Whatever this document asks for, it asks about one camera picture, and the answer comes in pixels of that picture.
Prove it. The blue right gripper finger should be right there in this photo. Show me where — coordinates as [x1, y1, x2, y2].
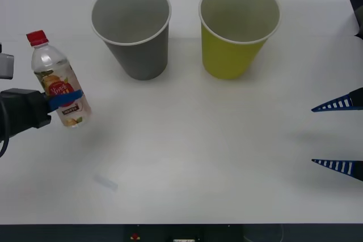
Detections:
[311, 159, 363, 182]
[311, 86, 363, 113]

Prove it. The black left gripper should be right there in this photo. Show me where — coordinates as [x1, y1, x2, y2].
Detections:
[0, 88, 84, 141]

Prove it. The clear plastic bottle red cap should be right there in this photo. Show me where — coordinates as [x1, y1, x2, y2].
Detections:
[26, 29, 93, 129]

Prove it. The grey plastic waste bin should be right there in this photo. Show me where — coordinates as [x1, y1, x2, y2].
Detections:
[91, 0, 173, 82]

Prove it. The yellow-green plastic waste bin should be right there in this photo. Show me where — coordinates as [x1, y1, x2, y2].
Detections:
[198, 0, 282, 80]

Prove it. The black robot torso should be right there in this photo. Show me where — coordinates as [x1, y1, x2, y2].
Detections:
[0, 223, 363, 242]

